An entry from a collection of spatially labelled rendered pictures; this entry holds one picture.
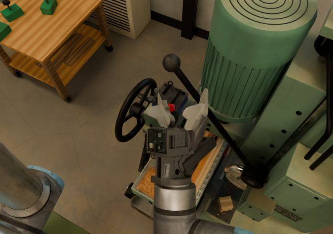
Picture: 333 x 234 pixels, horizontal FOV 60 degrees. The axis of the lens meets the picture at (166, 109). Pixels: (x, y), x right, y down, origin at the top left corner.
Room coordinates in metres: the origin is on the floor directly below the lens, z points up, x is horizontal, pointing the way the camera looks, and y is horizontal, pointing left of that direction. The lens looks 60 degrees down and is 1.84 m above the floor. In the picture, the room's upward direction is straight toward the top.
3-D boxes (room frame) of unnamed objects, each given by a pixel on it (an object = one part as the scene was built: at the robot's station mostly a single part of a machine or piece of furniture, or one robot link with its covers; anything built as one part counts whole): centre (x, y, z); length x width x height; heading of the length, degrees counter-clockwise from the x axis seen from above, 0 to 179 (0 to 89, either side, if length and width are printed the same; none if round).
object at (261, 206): (0.19, -0.25, 1.02); 0.09 x 0.07 x 0.12; 150
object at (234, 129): (0.40, -0.19, 1.03); 0.14 x 0.07 x 0.09; 60
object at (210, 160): (0.41, -0.20, 0.92); 0.60 x 0.02 x 0.05; 150
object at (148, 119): (0.52, -0.01, 0.91); 0.15 x 0.14 x 0.09; 150
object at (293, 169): (0.18, -0.28, 1.23); 0.09 x 0.08 x 0.15; 60
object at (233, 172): (0.24, -0.22, 1.02); 0.12 x 0.03 x 0.12; 60
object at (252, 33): (0.42, -0.17, 1.35); 0.18 x 0.18 x 0.31
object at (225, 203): (0.21, -0.20, 0.82); 0.04 x 0.04 x 0.04; 9
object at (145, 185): (0.25, 0.02, 0.91); 0.12 x 0.09 x 0.03; 60
